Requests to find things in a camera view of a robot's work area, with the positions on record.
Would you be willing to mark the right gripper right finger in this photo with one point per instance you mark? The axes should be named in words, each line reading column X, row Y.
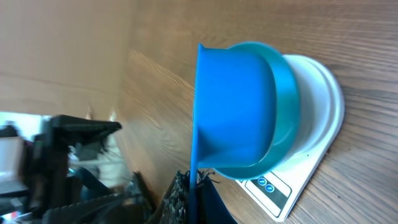
column 210, row 207

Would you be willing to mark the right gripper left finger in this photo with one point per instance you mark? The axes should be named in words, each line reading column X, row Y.
column 174, row 205

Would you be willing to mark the blue plastic measuring scoop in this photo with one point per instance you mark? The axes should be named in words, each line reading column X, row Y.
column 234, row 113

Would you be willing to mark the blue metal bowl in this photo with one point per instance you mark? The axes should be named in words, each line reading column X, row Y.
column 287, row 116

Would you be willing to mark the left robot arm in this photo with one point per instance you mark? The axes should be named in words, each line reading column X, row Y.
column 38, row 186

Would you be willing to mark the white digital kitchen scale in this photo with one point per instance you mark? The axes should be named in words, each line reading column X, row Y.
column 322, row 115

